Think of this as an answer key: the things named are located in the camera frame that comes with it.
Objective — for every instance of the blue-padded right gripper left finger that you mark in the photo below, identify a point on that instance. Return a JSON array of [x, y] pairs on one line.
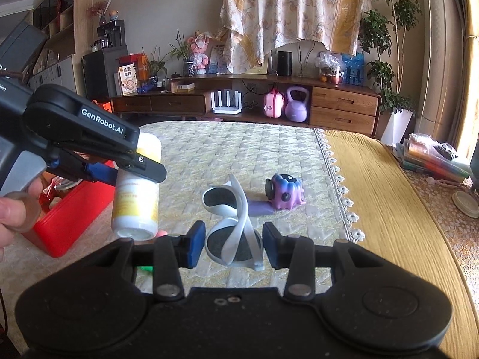
[[172, 253]]

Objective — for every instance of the black cylindrical speaker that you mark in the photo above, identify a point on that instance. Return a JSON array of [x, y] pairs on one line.
[[284, 63]]

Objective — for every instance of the black coffee machine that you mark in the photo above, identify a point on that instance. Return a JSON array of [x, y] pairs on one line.
[[111, 35]]

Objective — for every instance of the long wooden TV console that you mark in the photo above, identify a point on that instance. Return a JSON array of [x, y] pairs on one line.
[[337, 107]]

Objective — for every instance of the snack box with cartoon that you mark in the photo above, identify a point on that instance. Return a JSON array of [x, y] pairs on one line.
[[128, 79]]

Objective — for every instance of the small potted orchid plant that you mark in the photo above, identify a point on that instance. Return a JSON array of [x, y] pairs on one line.
[[181, 51]]

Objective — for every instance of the person's left hand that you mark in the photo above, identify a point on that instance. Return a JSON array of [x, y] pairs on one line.
[[16, 214]]

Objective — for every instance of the pink plush doll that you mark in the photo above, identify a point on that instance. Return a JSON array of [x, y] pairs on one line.
[[198, 45]]

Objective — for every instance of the white frame sunglasses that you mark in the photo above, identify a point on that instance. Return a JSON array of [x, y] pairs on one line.
[[233, 241]]

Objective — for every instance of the red metal storage box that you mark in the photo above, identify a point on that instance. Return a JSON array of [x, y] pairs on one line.
[[66, 214]]

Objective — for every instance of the blue photo frame box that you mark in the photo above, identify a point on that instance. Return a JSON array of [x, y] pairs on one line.
[[353, 69]]

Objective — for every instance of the tall green potted plant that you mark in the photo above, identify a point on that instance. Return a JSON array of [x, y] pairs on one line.
[[383, 37]]

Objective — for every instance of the cream quilted table mat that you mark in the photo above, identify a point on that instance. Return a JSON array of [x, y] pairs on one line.
[[197, 155]]

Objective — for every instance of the purple blue octopus toy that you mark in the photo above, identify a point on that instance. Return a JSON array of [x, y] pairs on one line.
[[284, 191]]

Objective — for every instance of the green chess pawn piece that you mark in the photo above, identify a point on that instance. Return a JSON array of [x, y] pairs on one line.
[[147, 269]]

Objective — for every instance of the stack of colourful books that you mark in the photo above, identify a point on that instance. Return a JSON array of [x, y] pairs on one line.
[[422, 154]]

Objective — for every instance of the purple kettlebell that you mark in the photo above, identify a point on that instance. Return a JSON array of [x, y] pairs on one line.
[[296, 110]]

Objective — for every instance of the bag of fruit snacks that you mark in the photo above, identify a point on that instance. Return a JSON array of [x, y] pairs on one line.
[[330, 67]]

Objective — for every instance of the floral cloth covering TV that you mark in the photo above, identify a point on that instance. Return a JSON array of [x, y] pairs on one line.
[[250, 29]]

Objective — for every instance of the white round lid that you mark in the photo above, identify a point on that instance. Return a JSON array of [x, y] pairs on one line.
[[466, 204]]

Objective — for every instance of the black mini fridge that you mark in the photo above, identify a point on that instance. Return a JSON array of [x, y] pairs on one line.
[[99, 68]]

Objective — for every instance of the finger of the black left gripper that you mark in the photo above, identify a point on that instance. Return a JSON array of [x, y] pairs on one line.
[[93, 170], [141, 166]]

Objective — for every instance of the white yellow cylindrical bottle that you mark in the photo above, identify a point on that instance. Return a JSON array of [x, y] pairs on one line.
[[135, 207]]

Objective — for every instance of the wooden wall shelf cabinet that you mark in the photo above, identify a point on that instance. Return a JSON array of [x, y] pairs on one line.
[[69, 30]]

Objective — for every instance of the white wifi router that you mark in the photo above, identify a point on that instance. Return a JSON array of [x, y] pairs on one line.
[[226, 101]]

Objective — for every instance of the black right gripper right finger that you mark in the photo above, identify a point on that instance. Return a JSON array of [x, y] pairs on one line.
[[297, 255]]

